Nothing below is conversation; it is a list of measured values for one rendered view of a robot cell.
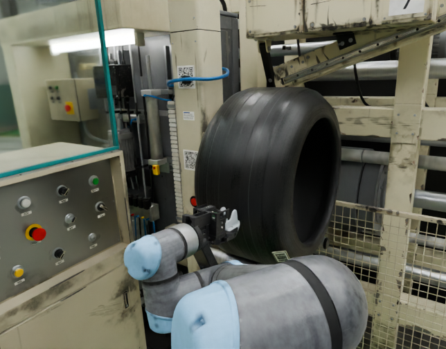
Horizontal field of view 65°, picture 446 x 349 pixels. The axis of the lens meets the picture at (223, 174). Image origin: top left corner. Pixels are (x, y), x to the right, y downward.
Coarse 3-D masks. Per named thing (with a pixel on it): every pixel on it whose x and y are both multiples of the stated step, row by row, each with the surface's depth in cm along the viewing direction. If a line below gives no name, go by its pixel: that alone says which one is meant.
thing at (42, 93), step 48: (0, 0) 90; (48, 0) 100; (96, 0) 113; (0, 48) 92; (48, 48) 102; (96, 48) 115; (0, 96) 93; (48, 96) 104; (96, 96) 117; (0, 144) 95; (48, 144) 106; (96, 144) 120
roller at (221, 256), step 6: (216, 252) 123; (222, 252) 122; (216, 258) 122; (222, 258) 120; (228, 258) 119; (234, 258) 118; (240, 258) 117; (246, 264) 115; (252, 264) 114; (258, 264) 114; (264, 264) 113
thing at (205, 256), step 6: (204, 240) 81; (204, 246) 81; (198, 252) 82; (204, 252) 81; (210, 252) 83; (198, 258) 85; (204, 258) 83; (210, 258) 83; (198, 264) 87; (204, 264) 85; (210, 264) 84; (216, 264) 86
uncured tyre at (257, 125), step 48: (240, 96) 106; (288, 96) 98; (240, 144) 94; (288, 144) 91; (336, 144) 122; (240, 192) 93; (288, 192) 92; (336, 192) 127; (240, 240) 100; (288, 240) 97
